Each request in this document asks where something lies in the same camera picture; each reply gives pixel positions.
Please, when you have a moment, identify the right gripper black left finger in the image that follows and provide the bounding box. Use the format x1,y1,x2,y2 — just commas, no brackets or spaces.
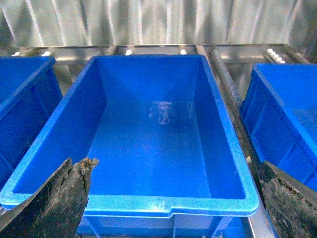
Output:
0,157,99,238

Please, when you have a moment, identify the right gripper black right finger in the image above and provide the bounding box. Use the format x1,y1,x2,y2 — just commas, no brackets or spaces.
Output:
259,161,317,238

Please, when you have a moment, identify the blue right plastic bin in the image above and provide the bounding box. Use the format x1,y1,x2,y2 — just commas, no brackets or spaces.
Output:
240,63,317,190

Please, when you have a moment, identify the blue plastic bin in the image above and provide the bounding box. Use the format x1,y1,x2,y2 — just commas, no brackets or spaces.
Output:
0,57,62,186
0,54,260,238
240,63,317,190

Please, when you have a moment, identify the blue middle plastic bin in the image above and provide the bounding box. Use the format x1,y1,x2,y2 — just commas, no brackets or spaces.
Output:
0,54,260,238

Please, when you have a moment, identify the blue left plastic bin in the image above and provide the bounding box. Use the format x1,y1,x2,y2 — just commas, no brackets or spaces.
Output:
0,57,62,186

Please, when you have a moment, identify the metal roller rack frame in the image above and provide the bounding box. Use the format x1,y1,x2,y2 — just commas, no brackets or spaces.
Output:
0,44,317,238

